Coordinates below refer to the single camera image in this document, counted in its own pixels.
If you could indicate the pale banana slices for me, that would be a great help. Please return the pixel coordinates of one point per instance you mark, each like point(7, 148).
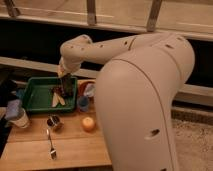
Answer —
point(57, 99)

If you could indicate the orange fruit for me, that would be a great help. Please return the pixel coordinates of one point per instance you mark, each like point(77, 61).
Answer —
point(88, 124)

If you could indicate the orange bowl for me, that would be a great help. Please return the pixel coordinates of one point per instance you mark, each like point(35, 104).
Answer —
point(82, 87)

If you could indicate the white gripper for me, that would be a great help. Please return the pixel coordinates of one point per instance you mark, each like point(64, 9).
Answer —
point(67, 66)

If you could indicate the blue cup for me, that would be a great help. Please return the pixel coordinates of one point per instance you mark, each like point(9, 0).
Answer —
point(83, 103)

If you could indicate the metal fork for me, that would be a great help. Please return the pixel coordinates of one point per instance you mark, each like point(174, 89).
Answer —
point(52, 149)

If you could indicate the black eraser block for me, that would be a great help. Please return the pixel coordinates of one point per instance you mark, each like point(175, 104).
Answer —
point(67, 88)

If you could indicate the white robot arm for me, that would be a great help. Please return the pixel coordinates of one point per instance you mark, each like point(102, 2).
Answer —
point(134, 91)

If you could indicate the small metal can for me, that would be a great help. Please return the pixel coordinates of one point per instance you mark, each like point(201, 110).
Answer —
point(54, 123)

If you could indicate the green plastic tray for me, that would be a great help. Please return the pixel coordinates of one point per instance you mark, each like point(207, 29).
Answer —
point(37, 98)

